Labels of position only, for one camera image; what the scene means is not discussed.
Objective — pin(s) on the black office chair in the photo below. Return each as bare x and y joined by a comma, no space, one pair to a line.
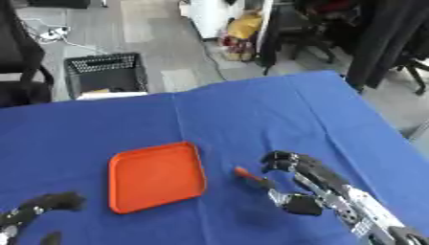
19,63

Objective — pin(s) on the orange square tray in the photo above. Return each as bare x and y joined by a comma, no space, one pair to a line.
156,177

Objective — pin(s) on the white cabinet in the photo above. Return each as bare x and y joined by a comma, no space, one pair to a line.
215,16

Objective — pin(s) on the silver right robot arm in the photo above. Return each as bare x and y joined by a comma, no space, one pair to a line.
373,217

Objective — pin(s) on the small orange stick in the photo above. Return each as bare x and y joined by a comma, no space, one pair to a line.
243,172

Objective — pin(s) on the black hanging cloth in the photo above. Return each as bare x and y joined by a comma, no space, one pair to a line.
385,38

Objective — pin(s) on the yellow bag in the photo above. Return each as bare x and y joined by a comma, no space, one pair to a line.
244,26

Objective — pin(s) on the black plastic crate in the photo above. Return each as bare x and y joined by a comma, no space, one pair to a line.
109,75

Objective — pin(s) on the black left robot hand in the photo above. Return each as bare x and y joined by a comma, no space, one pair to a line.
44,202

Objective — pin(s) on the white power strip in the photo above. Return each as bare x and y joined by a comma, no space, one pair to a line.
53,33

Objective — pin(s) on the white sheet in crate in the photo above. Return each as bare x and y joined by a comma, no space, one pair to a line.
111,94

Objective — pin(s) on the black chair with legs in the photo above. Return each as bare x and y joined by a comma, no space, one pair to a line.
304,35

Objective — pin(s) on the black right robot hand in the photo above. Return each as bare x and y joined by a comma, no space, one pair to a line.
318,173

